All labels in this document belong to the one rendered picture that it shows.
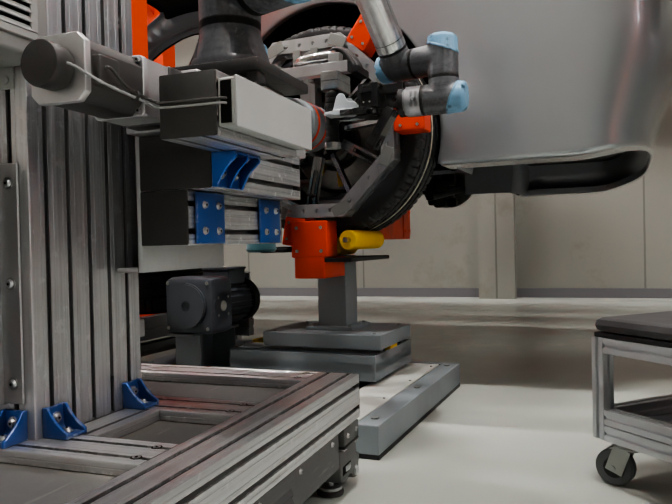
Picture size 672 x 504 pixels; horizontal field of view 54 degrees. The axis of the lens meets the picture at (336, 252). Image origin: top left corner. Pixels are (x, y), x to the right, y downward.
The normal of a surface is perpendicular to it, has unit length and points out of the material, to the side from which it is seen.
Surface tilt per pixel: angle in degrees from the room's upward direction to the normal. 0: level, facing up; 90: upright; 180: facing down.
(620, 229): 90
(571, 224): 90
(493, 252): 90
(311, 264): 90
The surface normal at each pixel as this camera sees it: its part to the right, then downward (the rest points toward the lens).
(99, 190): 0.94, -0.02
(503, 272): -0.34, 0.02
